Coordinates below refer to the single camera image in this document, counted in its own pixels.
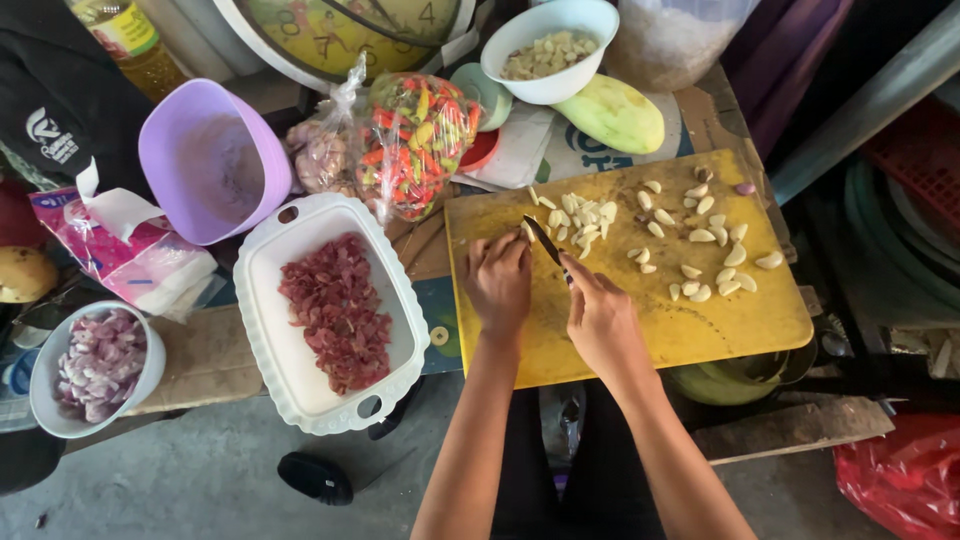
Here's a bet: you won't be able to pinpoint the person's right hand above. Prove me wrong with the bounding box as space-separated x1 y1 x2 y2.
558 252 655 381

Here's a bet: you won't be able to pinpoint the person's left hand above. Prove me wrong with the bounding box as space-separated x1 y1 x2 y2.
460 228 534 340

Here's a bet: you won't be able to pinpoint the black kitchen knife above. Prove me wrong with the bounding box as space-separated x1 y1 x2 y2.
522 214 576 287

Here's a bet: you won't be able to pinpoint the pile of sliced garlic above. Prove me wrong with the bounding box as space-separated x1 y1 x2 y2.
526 184 620 261

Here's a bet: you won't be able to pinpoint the white paper sheet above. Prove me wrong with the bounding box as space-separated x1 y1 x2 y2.
450 101 558 193

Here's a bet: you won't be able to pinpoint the red lid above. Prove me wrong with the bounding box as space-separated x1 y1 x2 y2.
456 128 503 174

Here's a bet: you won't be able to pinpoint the plastic bag of chillies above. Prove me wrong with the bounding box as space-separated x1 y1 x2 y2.
355 71 483 224

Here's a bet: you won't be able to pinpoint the pale green lid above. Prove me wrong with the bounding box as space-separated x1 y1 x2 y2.
450 62 516 135

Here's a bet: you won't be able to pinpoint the peeled green mango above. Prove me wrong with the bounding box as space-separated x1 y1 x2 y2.
551 73 667 157

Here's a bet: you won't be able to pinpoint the sliced red meat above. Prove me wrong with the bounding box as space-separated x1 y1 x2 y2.
278 231 394 397

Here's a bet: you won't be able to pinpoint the chopped garlic bits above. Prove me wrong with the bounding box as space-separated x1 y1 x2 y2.
500 30 600 82

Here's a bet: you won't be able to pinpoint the plastic bag of garlic bulbs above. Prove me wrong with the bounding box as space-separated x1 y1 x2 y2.
283 52 370 198

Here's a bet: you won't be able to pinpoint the yellow cutting board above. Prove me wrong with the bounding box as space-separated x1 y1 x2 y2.
444 148 816 390

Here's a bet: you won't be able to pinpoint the scattered whole peeled garlic cloves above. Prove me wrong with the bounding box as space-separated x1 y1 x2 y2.
626 165 786 305

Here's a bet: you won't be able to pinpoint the white rectangular plastic tray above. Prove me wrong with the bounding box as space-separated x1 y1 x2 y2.
232 192 432 438

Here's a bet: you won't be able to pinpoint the person's black trousers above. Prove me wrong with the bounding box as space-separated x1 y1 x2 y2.
490 378 670 540

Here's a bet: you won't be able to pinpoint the green metal pot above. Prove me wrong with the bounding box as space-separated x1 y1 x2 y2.
666 337 819 408

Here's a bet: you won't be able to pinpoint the clear container of white grains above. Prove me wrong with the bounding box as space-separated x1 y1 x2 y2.
604 0 760 93

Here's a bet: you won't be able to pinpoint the purple plastic bowl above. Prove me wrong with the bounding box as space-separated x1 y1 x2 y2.
138 78 294 248

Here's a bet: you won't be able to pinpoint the black shoe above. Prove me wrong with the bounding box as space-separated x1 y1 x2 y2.
276 450 355 507

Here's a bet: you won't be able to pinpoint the brown cardboard piece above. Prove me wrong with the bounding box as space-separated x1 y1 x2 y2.
122 303 266 418

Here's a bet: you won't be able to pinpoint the wooden plank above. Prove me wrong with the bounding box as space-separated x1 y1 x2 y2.
690 395 897 467

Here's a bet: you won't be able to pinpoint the purple cloth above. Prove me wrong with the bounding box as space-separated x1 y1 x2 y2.
720 0 857 160

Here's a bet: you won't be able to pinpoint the pink plastic packet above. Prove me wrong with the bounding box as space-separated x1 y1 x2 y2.
28 157 220 324

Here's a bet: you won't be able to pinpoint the grey metal beam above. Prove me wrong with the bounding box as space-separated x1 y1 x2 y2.
768 0 960 208

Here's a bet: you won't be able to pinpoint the cooking oil bottle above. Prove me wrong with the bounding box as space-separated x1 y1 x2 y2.
66 0 189 103

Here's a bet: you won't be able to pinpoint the sliced purple shallots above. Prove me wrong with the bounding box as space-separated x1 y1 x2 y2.
54 309 149 424

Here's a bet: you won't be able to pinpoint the red plastic crate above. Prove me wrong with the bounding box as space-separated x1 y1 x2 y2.
861 96 960 235

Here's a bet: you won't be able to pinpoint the black cloth with white logo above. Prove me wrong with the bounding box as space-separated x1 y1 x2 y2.
0 0 157 198

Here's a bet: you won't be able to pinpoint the red plastic bag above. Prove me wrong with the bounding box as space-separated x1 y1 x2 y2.
833 412 960 540

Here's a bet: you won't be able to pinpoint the yellow potato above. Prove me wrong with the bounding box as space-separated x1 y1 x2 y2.
0 246 60 305

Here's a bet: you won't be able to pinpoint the white round plastic bowl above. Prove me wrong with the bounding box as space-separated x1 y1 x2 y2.
28 300 168 441

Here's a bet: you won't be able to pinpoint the round wall clock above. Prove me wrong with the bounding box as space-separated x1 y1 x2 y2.
213 0 481 96

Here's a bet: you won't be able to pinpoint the coiled green hose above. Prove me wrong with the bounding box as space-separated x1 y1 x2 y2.
843 156 960 316

